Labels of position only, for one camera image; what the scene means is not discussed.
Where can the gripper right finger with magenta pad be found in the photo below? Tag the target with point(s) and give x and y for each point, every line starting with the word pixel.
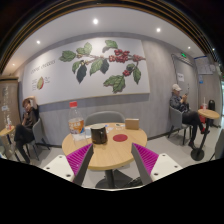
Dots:
pixel 153 166

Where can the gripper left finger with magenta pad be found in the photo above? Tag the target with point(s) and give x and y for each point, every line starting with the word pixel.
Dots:
pixel 72 167

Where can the round wooden table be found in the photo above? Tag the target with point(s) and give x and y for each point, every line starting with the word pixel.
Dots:
pixel 112 155

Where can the red round coaster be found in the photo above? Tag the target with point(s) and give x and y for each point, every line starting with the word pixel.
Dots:
pixel 120 137

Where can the clear plastic bottle red cap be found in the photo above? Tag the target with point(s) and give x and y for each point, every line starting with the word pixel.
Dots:
pixel 76 123

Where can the brown cardboard box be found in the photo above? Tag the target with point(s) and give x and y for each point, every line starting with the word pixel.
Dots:
pixel 132 124

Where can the grey chair at left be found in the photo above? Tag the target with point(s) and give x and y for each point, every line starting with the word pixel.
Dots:
pixel 37 130

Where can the grey chair at right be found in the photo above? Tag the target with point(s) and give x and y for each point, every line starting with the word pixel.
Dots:
pixel 176 121

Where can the grey chair behind table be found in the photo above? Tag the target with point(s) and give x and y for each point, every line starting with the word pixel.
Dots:
pixel 104 117

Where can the seated person in black left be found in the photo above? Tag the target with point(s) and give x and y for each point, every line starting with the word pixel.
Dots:
pixel 23 132

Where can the seated person with white cap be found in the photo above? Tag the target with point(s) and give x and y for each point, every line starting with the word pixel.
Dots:
pixel 188 117

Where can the small round table left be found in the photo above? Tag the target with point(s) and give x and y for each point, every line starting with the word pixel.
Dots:
pixel 5 134

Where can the red cup with straw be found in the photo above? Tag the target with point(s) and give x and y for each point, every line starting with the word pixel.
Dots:
pixel 204 104

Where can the black bin in corner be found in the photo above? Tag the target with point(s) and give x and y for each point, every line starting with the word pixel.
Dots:
pixel 211 106

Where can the coffee cherries wall poster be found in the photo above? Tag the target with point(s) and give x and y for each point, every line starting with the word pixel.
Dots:
pixel 88 68

